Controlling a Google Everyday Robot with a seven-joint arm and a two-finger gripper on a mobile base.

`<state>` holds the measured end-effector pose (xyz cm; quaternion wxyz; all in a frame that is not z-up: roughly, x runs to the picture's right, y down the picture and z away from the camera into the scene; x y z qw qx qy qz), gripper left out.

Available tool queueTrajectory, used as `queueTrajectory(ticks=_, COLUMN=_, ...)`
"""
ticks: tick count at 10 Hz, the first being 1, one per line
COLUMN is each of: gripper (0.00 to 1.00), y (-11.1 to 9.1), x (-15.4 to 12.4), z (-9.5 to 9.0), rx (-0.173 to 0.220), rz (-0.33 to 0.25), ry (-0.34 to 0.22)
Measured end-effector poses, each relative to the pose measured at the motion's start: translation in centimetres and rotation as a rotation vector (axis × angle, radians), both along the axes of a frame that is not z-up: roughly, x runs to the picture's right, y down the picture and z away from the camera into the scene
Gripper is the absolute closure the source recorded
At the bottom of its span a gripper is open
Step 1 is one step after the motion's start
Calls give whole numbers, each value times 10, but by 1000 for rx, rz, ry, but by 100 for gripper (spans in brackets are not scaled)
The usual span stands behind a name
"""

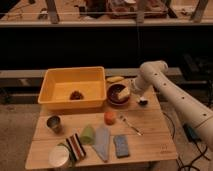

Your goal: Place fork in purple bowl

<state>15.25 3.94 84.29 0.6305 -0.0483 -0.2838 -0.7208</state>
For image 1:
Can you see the blue sponge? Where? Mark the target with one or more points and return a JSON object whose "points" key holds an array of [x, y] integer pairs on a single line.
{"points": [[121, 146]]}

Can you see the wooden table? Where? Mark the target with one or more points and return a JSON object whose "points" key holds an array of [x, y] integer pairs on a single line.
{"points": [[155, 144]]}

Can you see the grey-blue folded cloth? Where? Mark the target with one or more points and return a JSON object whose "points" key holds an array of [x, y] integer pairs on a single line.
{"points": [[102, 141]]}

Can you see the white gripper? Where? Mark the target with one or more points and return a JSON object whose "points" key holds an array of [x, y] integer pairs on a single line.
{"points": [[124, 93]]}

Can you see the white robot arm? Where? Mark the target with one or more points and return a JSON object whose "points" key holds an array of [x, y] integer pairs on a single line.
{"points": [[197, 115]]}

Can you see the purple bowl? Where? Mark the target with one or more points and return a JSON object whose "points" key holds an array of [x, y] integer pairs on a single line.
{"points": [[112, 93]]}

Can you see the yellow banana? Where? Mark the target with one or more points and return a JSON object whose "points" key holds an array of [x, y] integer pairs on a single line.
{"points": [[114, 79]]}

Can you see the striped cloth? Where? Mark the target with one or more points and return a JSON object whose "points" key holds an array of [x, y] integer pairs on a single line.
{"points": [[76, 149]]}

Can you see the brown object in tub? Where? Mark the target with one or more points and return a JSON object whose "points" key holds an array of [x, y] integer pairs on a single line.
{"points": [[76, 95]]}

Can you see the green cup lying down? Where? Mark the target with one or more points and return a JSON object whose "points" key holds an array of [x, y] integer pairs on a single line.
{"points": [[87, 136]]}

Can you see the small metal cup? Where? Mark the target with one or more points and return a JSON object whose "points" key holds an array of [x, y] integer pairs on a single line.
{"points": [[54, 123]]}

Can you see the white-handled black spoon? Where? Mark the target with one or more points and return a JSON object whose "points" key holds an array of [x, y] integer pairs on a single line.
{"points": [[141, 100]]}

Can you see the yellow plastic tub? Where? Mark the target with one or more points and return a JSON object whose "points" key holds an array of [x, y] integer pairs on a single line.
{"points": [[59, 83]]}

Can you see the orange round fruit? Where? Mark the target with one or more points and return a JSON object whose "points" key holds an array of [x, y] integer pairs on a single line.
{"points": [[110, 117]]}

